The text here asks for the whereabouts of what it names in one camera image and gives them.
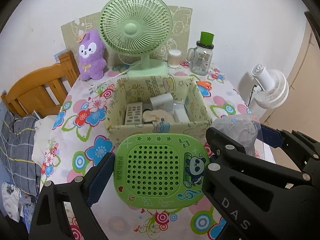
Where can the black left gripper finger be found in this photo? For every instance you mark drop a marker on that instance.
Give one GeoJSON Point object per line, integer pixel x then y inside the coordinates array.
{"type": "Point", "coordinates": [50, 218]}

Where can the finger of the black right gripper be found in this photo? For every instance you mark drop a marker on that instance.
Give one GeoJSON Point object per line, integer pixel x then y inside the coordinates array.
{"type": "Point", "coordinates": [298, 147]}
{"type": "Point", "coordinates": [227, 152]}

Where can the clear box of floss picks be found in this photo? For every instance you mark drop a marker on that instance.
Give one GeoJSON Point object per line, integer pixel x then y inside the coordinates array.
{"type": "Point", "coordinates": [246, 130]}

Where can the green panda speaker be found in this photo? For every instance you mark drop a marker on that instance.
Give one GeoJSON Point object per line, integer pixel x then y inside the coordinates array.
{"type": "Point", "coordinates": [160, 171]}

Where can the round cartoon coaster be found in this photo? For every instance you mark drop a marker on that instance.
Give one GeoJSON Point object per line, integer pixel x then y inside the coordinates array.
{"type": "Point", "coordinates": [157, 115]}

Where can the white air conditioner remote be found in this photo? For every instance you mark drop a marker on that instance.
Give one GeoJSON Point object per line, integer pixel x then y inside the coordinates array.
{"type": "Point", "coordinates": [134, 114]}

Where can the white small box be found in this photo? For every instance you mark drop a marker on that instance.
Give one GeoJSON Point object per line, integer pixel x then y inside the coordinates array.
{"type": "Point", "coordinates": [180, 115]}

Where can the patterned fabric storage box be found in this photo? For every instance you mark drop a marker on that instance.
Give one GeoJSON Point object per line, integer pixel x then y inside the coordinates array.
{"type": "Point", "coordinates": [186, 95]}

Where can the white clip fan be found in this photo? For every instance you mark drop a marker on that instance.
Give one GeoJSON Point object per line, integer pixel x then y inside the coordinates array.
{"type": "Point", "coordinates": [274, 88]}

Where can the white charger block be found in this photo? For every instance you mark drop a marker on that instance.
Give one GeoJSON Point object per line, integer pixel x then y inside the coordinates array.
{"type": "Point", "coordinates": [164, 102]}

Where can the floral tablecloth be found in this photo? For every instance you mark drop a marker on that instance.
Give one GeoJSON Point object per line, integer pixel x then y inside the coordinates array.
{"type": "Point", "coordinates": [79, 140]}

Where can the glass mason jar green lid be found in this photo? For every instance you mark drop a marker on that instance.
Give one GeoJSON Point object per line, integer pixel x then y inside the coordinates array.
{"type": "Point", "coordinates": [199, 58]}

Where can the grey plaid bedding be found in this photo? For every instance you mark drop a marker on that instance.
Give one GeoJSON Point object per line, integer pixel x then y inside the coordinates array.
{"type": "Point", "coordinates": [20, 175]}

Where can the cotton swab container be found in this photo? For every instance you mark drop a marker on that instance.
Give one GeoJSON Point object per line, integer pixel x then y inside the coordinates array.
{"type": "Point", "coordinates": [174, 56]}

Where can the orange wooden chair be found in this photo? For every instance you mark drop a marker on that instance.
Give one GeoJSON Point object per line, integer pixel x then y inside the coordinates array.
{"type": "Point", "coordinates": [42, 90]}

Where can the green desk fan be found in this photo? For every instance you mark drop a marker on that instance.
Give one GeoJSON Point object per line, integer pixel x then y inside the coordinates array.
{"type": "Point", "coordinates": [137, 28]}

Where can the purple plush toy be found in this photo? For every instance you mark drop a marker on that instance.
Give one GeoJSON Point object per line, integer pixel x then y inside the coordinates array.
{"type": "Point", "coordinates": [91, 56]}

